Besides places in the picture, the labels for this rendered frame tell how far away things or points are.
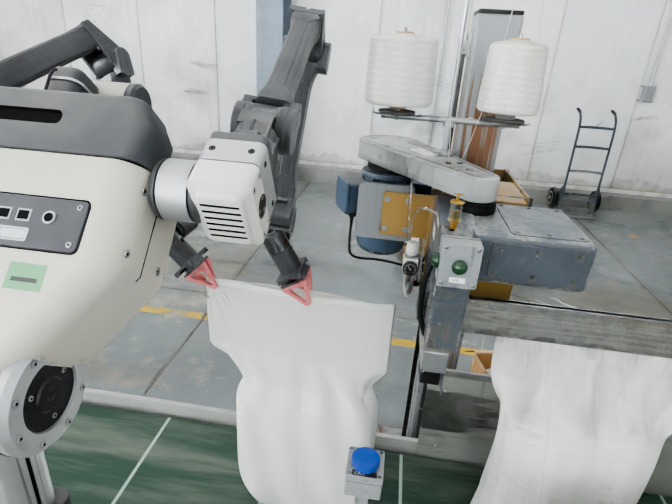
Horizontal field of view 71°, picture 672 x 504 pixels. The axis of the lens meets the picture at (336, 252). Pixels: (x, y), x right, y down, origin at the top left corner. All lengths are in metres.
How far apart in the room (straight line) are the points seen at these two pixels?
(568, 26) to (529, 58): 5.11
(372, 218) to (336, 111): 4.85
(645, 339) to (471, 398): 0.56
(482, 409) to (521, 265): 0.78
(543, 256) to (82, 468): 1.50
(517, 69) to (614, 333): 0.65
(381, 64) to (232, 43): 5.33
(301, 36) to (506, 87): 0.47
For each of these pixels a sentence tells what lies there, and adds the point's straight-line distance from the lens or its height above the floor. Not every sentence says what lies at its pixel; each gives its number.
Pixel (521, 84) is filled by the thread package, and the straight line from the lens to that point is 1.17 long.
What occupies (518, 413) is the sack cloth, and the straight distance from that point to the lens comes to 1.32.
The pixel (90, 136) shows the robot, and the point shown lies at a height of 1.52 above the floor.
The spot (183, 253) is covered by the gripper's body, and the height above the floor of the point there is 1.15.
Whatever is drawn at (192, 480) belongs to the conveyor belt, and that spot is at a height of 0.38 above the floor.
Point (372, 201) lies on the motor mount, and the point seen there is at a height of 1.26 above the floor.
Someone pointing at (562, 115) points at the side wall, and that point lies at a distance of 6.34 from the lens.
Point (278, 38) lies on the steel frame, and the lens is 5.78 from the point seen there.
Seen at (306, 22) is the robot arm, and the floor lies 1.69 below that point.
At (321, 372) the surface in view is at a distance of 1.27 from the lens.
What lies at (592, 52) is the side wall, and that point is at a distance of 6.37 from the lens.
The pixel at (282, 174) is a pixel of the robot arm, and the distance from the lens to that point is 1.09.
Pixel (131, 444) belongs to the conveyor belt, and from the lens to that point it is 1.84.
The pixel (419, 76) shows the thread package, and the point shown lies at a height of 1.60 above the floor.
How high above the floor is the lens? 1.65
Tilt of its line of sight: 23 degrees down
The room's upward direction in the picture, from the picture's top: 4 degrees clockwise
